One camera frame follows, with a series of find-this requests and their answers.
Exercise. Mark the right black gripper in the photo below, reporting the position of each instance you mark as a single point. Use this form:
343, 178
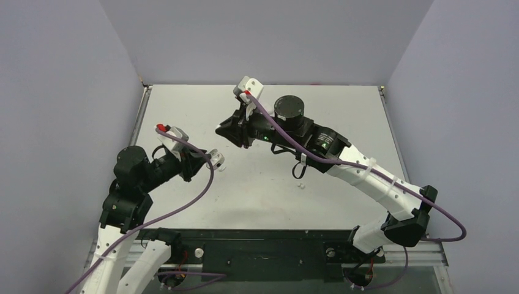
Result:
243, 129

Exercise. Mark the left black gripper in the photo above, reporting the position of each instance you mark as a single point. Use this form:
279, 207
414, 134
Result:
191, 160

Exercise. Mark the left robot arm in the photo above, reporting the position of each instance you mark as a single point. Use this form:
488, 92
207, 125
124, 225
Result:
124, 211

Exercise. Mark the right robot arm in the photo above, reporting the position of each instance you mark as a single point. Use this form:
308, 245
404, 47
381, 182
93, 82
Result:
324, 149

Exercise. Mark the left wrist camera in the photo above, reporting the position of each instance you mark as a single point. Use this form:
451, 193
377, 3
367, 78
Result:
165, 137

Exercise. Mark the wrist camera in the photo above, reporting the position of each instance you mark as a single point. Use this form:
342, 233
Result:
165, 137
244, 89

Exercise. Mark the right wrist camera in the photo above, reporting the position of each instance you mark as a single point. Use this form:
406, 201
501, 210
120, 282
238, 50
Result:
244, 89

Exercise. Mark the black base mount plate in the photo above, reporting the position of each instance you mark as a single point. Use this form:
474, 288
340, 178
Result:
265, 255

